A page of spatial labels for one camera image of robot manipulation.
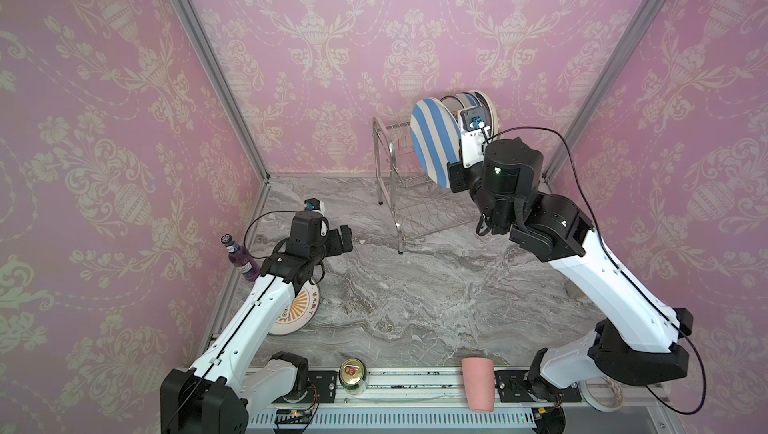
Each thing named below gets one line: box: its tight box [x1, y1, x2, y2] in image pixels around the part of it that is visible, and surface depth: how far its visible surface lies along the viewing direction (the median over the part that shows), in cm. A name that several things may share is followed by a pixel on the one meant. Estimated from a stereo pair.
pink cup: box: [461, 357, 495, 412], surface depth 72 cm
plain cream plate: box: [468, 90, 499, 140], surface depth 76 cm
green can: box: [339, 357, 368, 396], surface depth 68 cm
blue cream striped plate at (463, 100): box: [441, 92, 482, 117], surface depth 80 cm
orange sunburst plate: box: [269, 281, 321, 336], surface depth 87 cm
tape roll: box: [578, 375, 624, 413], surface depth 73 cm
